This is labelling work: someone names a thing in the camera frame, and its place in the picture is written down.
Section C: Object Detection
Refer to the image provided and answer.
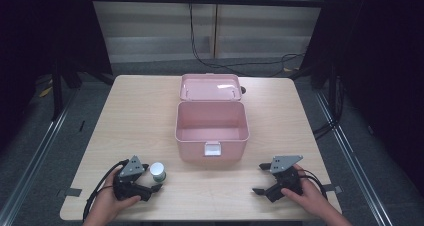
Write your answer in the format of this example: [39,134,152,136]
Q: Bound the grey tape strip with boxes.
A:
[57,187,83,198]
[321,183,344,195]

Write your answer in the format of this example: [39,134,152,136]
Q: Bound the black metal stand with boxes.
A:
[50,57,65,122]

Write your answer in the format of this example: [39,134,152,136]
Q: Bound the pink storage box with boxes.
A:
[174,73,251,164]

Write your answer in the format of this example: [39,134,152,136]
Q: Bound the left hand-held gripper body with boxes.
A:
[112,155,153,202]

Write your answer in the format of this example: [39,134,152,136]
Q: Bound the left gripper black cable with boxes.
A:
[81,158,130,224]

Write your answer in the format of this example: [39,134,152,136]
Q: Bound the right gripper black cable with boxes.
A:
[298,168,329,201]

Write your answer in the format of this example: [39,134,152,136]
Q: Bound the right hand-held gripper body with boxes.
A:
[265,154,304,204]

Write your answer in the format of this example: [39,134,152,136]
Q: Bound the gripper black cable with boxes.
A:
[81,158,130,224]
[298,168,329,201]

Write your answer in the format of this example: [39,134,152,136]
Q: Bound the small silver round can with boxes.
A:
[149,161,167,183]

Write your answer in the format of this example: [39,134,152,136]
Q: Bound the metal floor rail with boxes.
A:
[0,82,83,226]
[314,89,396,226]

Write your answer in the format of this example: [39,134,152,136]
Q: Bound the person's left hand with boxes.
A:
[87,167,143,224]

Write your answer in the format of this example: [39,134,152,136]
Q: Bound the black floor cables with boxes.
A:
[312,74,346,141]

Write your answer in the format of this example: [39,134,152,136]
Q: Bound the black wall cable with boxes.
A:
[188,0,306,78]

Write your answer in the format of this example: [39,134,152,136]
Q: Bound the black horizontal bar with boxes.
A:
[89,0,331,9]

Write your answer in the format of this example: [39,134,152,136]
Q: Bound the dark curtain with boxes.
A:
[0,0,114,154]
[298,0,424,190]

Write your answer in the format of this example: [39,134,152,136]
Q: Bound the person's right hand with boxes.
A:
[280,163,332,218]

